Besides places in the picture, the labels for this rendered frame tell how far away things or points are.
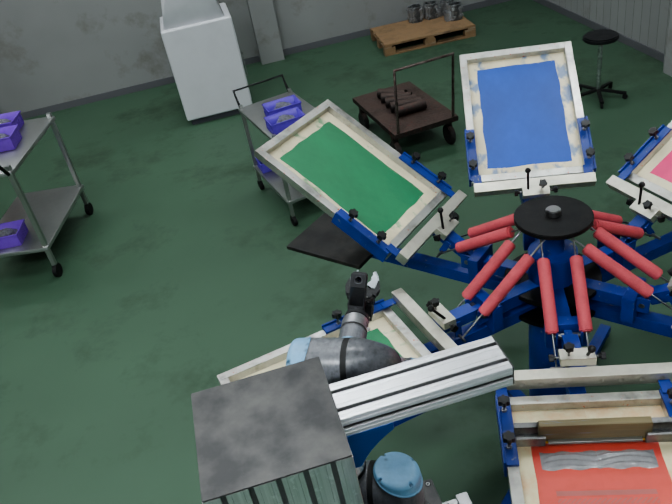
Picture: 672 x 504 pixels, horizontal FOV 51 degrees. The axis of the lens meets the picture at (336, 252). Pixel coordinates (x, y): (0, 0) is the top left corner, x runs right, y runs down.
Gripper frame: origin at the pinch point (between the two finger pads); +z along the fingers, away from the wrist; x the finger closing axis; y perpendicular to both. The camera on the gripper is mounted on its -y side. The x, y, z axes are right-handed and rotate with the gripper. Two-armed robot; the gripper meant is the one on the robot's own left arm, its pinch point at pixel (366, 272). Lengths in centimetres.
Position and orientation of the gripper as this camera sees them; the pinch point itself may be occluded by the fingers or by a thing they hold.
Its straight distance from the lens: 211.4
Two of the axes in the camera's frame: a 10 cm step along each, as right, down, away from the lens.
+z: 1.7, -5.8, 8.0
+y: 0.3, 8.1, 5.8
